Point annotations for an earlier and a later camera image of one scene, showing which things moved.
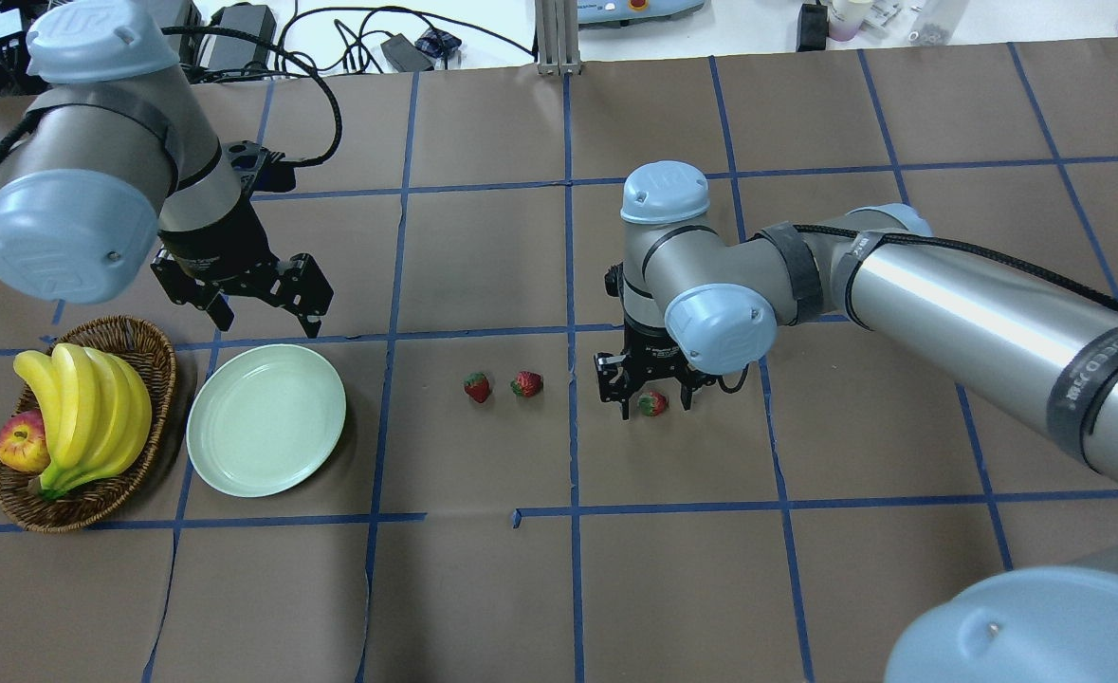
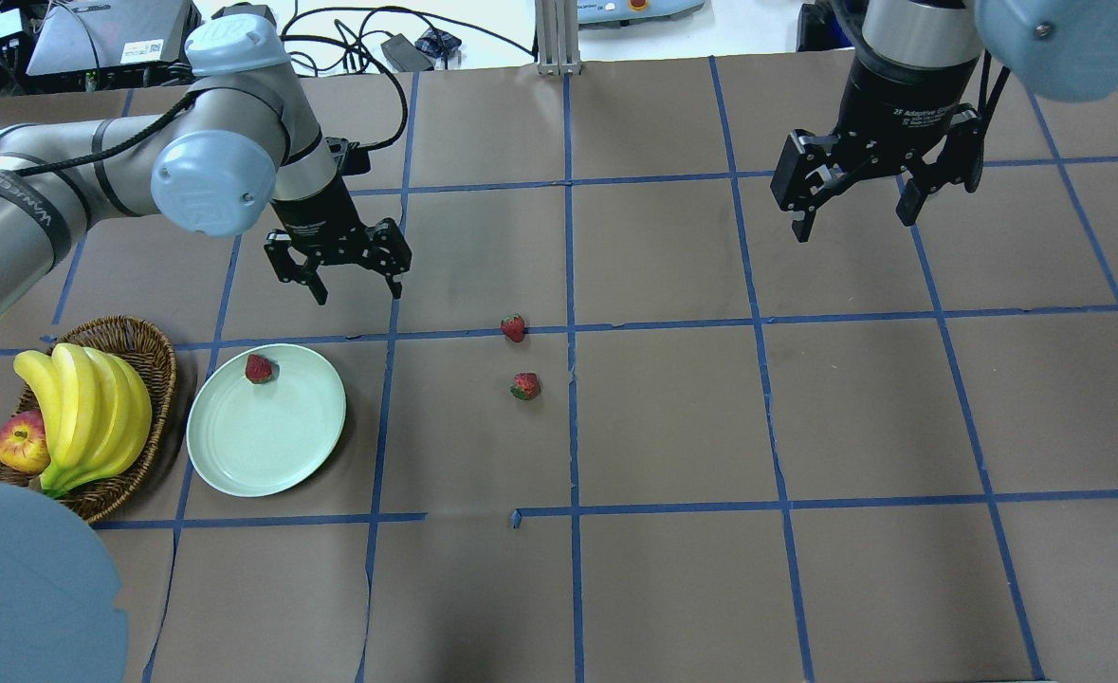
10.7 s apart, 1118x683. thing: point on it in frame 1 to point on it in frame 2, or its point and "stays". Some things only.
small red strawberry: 652,403 to 514,327
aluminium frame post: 557,37 stays
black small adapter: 404,56 stays
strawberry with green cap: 476,385 to 258,370
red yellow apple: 21,443 stays
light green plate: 263,420 stays
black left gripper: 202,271 to 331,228
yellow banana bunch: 97,412 stays
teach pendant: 622,11 stays
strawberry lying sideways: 527,383 stays
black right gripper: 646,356 to 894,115
